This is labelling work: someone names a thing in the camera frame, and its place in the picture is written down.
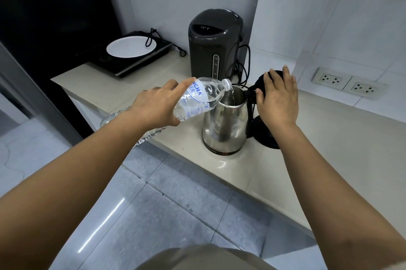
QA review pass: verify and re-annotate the person's left hand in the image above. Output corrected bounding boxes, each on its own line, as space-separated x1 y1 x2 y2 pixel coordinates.
130 79 188 129

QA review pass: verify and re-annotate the person's right hand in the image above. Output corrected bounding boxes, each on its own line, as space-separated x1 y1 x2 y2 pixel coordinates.
255 65 299 128

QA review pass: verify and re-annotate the clear plastic water bottle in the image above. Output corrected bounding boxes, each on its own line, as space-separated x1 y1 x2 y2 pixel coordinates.
100 77 234 147

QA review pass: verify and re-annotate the stainless steel electric kettle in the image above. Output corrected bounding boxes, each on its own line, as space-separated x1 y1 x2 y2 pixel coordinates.
202 70 285 156

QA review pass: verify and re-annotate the person's left forearm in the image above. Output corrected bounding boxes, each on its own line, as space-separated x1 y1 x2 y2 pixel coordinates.
0 109 151 270

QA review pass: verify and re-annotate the person's right forearm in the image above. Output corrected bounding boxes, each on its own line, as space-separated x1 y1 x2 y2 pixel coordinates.
278 122 406 268

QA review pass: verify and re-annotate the black induction cooker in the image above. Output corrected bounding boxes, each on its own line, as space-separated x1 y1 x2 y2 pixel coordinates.
76 30 174 77

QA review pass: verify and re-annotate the dark grey electric water boiler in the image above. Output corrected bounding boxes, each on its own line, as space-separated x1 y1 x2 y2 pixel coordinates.
188 8 244 85

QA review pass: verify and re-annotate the white round plate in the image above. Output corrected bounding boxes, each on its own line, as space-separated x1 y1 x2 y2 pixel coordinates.
106 36 158 58

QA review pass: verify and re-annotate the person's beige clothing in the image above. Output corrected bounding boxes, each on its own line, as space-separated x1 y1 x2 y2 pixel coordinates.
136 243 277 270

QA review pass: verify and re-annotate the dark glass sliding door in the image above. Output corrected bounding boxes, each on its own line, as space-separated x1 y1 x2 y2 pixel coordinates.
0 0 123 147

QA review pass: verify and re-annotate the black boiler power cable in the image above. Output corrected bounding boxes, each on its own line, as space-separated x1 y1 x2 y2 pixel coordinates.
232 44 251 85

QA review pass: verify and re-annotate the white wall socket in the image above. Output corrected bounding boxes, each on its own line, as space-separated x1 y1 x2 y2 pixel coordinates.
342 76 388 100
311 67 352 91

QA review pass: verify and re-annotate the black cooker power cable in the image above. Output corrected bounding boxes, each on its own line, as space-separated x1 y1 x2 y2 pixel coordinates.
145 28 188 56

